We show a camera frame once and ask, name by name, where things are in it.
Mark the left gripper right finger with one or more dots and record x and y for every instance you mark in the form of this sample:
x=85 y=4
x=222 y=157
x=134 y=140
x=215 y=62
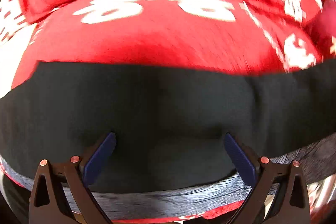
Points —
x=278 y=191

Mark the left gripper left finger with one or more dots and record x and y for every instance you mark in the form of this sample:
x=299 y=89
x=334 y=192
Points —
x=49 y=203

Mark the black and grey pants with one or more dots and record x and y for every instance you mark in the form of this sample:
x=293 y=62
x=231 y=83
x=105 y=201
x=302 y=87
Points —
x=169 y=123

